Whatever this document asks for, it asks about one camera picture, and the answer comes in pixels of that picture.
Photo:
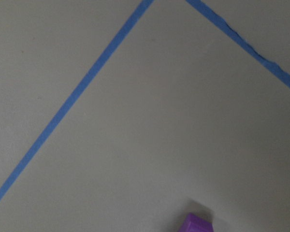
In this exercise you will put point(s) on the purple sloped block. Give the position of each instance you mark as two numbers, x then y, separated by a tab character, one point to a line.
193	223

